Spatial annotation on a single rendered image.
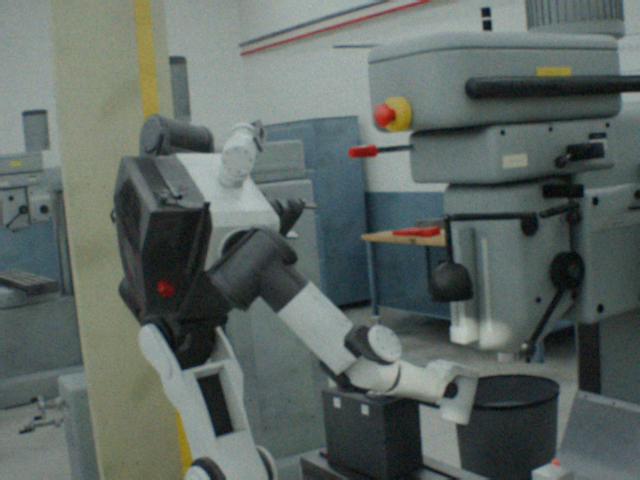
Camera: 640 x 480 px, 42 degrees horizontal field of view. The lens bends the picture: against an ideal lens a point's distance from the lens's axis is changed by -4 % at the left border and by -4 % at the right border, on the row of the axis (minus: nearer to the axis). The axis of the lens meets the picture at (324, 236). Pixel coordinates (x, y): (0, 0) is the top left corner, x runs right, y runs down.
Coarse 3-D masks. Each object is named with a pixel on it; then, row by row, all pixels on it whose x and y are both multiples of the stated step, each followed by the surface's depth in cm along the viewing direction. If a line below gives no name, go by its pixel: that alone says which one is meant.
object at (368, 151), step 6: (408, 144) 163; (348, 150) 156; (354, 150) 155; (360, 150) 156; (366, 150) 156; (372, 150) 157; (378, 150) 158; (384, 150) 159; (390, 150) 160; (396, 150) 161; (402, 150) 162; (354, 156) 156; (360, 156) 156; (366, 156) 157; (372, 156) 158
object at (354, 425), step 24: (336, 408) 208; (360, 408) 201; (384, 408) 195; (408, 408) 200; (336, 432) 209; (360, 432) 202; (384, 432) 196; (408, 432) 201; (336, 456) 211; (360, 456) 203; (384, 456) 197; (408, 456) 201
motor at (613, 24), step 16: (528, 0) 171; (544, 0) 166; (560, 0) 164; (576, 0) 163; (592, 0) 162; (608, 0) 164; (528, 16) 171; (544, 16) 167; (560, 16) 164; (576, 16) 163; (592, 16) 162; (608, 16) 164; (624, 16) 169; (544, 32) 167; (560, 32) 164; (576, 32) 163; (592, 32) 163; (608, 32) 163; (624, 32) 167
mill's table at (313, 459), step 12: (300, 456) 219; (312, 456) 218; (324, 456) 220; (300, 468) 220; (312, 468) 214; (324, 468) 209; (336, 468) 208; (348, 468) 207; (420, 468) 203; (432, 468) 203; (444, 468) 202; (456, 468) 201
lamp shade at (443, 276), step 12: (444, 264) 146; (456, 264) 145; (432, 276) 146; (444, 276) 144; (456, 276) 144; (468, 276) 145; (432, 288) 146; (444, 288) 144; (456, 288) 143; (468, 288) 144; (432, 300) 146; (444, 300) 144; (456, 300) 144
